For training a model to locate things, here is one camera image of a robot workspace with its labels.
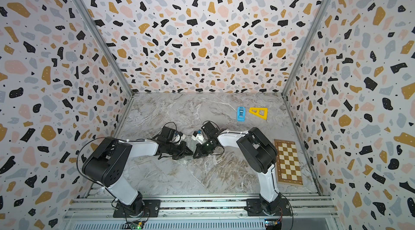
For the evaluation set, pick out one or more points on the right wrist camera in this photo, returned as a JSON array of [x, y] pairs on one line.
[[199, 137]]

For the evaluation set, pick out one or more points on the blue toy car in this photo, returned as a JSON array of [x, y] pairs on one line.
[[241, 114]]

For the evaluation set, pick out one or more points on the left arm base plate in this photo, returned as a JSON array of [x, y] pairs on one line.
[[138, 209]]

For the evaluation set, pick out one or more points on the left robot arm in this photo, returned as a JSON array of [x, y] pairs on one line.
[[107, 163]]

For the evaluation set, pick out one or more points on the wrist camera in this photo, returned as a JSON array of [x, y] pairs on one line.
[[170, 135], [199, 137]]

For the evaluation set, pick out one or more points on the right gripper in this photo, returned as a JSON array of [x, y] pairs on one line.
[[200, 153]]

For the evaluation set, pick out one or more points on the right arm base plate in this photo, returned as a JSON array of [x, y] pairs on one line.
[[260, 207]]

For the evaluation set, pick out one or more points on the aluminium mounting rail frame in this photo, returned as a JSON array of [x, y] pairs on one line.
[[205, 212]]

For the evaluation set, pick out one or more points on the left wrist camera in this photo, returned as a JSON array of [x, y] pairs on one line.
[[170, 135]]

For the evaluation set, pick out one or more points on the wooden chessboard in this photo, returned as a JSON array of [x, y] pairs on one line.
[[288, 169]]

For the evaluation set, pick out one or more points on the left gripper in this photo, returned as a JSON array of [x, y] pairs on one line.
[[183, 148]]

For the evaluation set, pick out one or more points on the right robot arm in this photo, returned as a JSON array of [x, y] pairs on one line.
[[258, 151]]

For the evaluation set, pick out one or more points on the yellow triangular plastic piece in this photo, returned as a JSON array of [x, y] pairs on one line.
[[259, 112]]

